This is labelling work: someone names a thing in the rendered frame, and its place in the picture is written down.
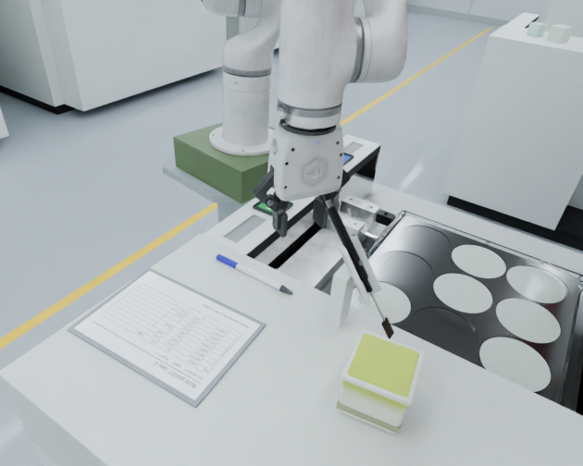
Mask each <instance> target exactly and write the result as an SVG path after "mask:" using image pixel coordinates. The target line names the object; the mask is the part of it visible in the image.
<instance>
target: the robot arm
mask: <svg viewBox="0 0 583 466"><path fill-rule="evenodd" d="M201 2H202V4H203V5H204V6H205V8H206V9H207V10H209V11H210V12H212V13H214V14H217V15H220V16H225V17H245V18H259V21H258V22H257V24H256V25H255V26H254V27H253V28H251V29H250V30H248V31H246V32H243V33H241V34H238V35H236V36H233V37H231V38H229V39H228V40H226V41H225V43H224V46H223V53H222V108H223V127H220V128H217V129H214V130H213V131H212V132H211V133H210V135H209V142H210V143H211V145H212V146H213V147H214V148H216V149H217V150H219V151H221V152H223V153H229V154H234V155H241V156H257V155H263V154H267V153H269V159H268V170H267V174H266V175H265V176H264V178H263V179H262V180H261V181H260V182H259V183H258V184H257V186H256V187H255V188H254V189H253V195H254V196H255V197H256V198H257V199H258V200H259V201H261V202H262V203H264V204H265V205H266V206H267V207H269V208H270V209H271V210H273V217H272V226H273V228H274V229H275V230H276V231H278V232H279V234H280V235H281V237H282V238H284V237H286V236H287V228H288V215H287V214H286V212H285V211H286V208H287V206H288V204H289V201H295V200H300V199H304V198H309V197H314V196H317V197H315V199H314V210H313V220H314V221H315V222H316V223H317V224H318V225H319V226H320V227H322V228H324V227H326V224H327V219H328V216H329V214H328V212H327V210H326V209H327V205H326V203H325V201H327V200H330V202H331V204H333V199H334V198H335V197H336V195H337V194H338V193H339V192H340V191H341V187H343V186H344V185H345V184H346V183H347V182H348V181H349V180H350V179H351V176H350V175H349V174H348V173H347V172H346V171H345V170H344V169H343V137H342V128H341V123H339V122H340V121H341V107H342V99H343V92H344V88H345V87H346V85H348V84H350V83H382V82H388V81H391V80H394V79H396V78H397V77H398V76H399V75H400V74H401V72H402V71H403V67H404V64H405V60H406V57H407V44H408V41H407V35H408V31H407V4H406V0H363V3H364V7H365V13H366V16H365V17H354V0H201ZM278 38H279V82H278V105H277V114H278V115H279V118H280V122H278V123H276V126H275V129H274V130H272V129H269V128H268V126H269V109H270V92H271V75H272V60H273V52H274V48H275V44H276V42H277V40H278ZM270 188H272V189H275V191H274V194H273V196H272V197H271V196H269V195H268V194H267V192H268V191H269V190H270Z"/></svg>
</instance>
